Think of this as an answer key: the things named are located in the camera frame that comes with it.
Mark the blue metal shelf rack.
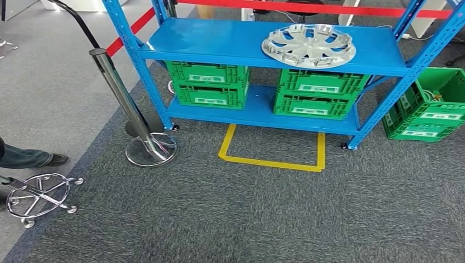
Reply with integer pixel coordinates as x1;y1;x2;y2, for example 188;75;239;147
101;0;465;151

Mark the chrome stanchion post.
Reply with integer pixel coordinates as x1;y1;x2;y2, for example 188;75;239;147
89;48;178;168

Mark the chrome stool base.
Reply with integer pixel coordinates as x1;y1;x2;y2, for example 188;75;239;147
0;173;84;229

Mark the grey wheel hubcap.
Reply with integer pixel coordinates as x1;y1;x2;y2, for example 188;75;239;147
261;23;357;70

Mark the open green plastic crate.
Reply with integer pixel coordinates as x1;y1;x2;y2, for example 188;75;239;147
398;67;465;128

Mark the person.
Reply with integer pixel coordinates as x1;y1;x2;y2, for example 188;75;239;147
0;137;69;169

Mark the black barrier belt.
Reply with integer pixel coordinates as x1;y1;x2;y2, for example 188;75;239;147
47;0;100;50

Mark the black office chair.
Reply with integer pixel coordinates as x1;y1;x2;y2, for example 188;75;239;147
445;36;465;67

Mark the white panel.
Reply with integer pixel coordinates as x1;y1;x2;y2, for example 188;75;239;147
410;0;447;39

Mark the white plinth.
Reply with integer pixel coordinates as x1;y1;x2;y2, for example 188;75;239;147
39;0;128;13

